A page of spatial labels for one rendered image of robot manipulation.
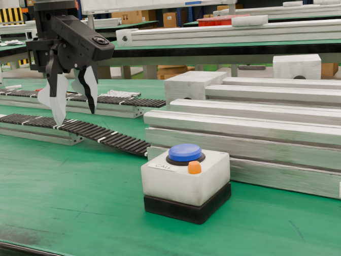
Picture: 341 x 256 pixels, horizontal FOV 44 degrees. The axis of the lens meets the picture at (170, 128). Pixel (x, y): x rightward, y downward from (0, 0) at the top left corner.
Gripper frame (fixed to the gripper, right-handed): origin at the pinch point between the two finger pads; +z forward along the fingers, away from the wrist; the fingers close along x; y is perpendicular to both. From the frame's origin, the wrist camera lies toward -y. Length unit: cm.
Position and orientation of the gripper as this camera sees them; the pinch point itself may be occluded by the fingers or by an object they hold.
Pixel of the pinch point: (79, 114)
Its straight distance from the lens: 80.0
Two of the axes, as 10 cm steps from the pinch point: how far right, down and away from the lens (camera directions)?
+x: -5.4, 2.8, -7.9
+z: 0.8, 9.5, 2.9
